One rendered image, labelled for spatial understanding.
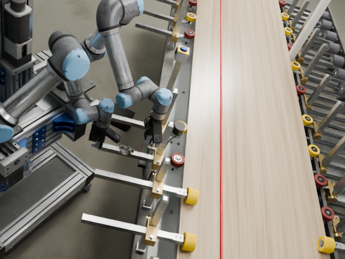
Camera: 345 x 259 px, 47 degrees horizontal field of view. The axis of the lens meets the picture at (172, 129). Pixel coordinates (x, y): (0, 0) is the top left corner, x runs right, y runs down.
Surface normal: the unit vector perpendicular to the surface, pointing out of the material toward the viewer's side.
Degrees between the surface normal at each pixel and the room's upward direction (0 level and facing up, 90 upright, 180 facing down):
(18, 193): 0
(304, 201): 0
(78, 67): 85
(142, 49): 0
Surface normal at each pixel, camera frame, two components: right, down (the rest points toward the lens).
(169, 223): 0.28, -0.65
